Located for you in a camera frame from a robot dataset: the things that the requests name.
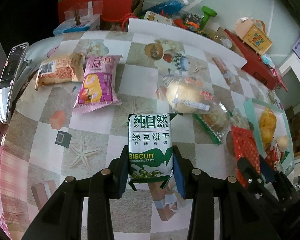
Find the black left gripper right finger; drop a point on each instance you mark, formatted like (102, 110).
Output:
(197, 185)

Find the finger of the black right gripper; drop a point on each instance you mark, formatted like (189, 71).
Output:
(276, 189)

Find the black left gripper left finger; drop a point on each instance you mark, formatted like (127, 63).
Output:
(109, 183)

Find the red patterned snack packet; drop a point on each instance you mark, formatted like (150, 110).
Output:
(245, 147)

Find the small cream round pastry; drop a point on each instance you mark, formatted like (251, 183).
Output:
(282, 143)

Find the green white biscuit pack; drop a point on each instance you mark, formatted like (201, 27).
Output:
(150, 148)

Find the yellow cake packet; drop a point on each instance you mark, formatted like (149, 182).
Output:
(267, 125)

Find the green edged round cake packet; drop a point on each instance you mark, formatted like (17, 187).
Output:
(214, 124)

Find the pink snack packet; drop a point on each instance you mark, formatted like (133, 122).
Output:
(97, 89)

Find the clear round bun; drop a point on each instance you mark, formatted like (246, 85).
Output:
(186, 94)

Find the orange bread packet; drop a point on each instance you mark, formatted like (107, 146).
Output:
(60, 69)

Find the dark red biscuit packet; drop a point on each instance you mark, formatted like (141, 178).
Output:
(273, 157)

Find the green foil snack packet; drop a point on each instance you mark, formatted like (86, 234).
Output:
(287, 162)

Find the teal rimmed white tray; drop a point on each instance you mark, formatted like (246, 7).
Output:
(253, 110)

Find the floral checkered tablecloth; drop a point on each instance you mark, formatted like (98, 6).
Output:
(46, 141)

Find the red gift box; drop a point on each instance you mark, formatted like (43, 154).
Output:
(254, 66)

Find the light blue tissue pack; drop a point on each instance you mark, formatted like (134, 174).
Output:
(267, 60)

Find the smartphone on stand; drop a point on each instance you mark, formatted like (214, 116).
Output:
(11, 71)

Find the clear tissue box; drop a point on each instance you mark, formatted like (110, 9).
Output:
(83, 16)

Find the red paper bag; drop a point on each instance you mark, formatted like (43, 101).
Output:
(114, 11)

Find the green dumbbell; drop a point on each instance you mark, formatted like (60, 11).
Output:
(207, 14)

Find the blue plastic bottle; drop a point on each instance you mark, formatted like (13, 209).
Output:
(167, 8)

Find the white shelf frame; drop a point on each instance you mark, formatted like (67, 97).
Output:
(292, 62)

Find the wooden toy box with handle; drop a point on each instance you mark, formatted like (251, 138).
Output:
(253, 33)

